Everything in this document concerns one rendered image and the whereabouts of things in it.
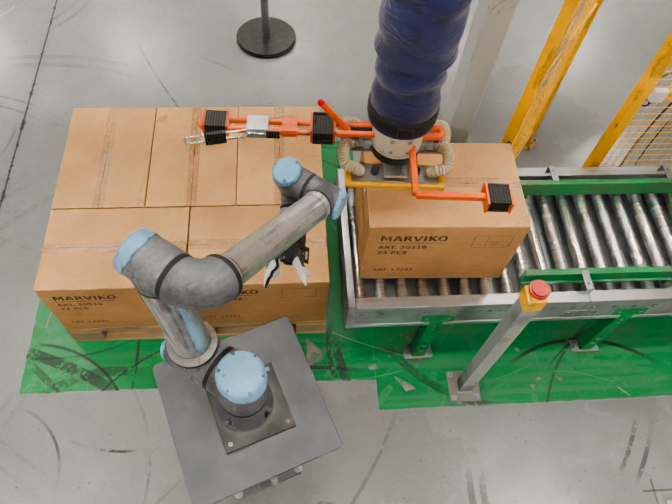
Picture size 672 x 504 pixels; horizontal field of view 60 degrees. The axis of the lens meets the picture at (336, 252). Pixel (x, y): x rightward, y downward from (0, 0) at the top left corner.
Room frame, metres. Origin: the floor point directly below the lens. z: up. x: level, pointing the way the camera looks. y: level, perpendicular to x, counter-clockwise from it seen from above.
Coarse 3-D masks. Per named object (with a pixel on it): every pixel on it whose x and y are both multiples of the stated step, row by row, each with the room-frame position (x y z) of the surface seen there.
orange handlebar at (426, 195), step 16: (240, 128) 1.28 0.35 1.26; (272, 128) 1.29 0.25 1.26; (288, 128) 1.30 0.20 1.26; (432, 128) 1.37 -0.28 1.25; (416, 160) 1.23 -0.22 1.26; (416, 176) 1.16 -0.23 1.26; (416, 192) 1.10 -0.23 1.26; (432, 192) 1.10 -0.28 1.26; (448, 192) 1.11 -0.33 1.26; (464, 192) 1.12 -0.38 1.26
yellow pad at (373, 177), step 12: (372, 168) 1.25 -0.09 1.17; (408, 168) 1.28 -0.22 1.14; (420, 168) 1.29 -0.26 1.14; (348, 180) 1.21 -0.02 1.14; (360, 180) 1.21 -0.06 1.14; (372, 180) 1.22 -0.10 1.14; (384, 180) 1.22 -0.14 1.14; (396, 180) 1.23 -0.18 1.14; (408, 180) 1.23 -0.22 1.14; (420, 180) 1.24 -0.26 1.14; (432, 180) 1.24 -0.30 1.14
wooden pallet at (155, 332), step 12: (216, 324) 1.05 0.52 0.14; (228, 324) 1.06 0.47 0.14; (240, 324) 1.06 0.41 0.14; (252, 324) 1.07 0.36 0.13; (300, 324) 1.11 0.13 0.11; (312, 324) 1.12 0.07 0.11; (324, 324) 1.13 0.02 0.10; (72, 336) 0.94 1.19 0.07; (84, 336) 0.95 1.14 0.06; (96, 336) 0.96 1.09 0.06; (108, 336) 0.98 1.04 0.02; (120, 336) 0.98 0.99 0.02; (132, 336) 0.99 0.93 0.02; (144, 336) 1.00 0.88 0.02; (156, 336) 1.00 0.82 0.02
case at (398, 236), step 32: (480, 160) 1.52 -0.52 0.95; (512, 160) 1.54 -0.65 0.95; (384, 192) 1.32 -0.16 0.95; (480, 192) 1.37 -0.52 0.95; (384, 224) 1.17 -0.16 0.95; (416, 224) 1.19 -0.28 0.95; (448, 224) 1.20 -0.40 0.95; (480, 224) 1.22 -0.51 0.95; (512, 224) 1.24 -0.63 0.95; (384, 256) 1.17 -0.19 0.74; (416, 256) 1.18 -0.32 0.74; (448, 256) 1.20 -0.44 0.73; (480, 256) 1.22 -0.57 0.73
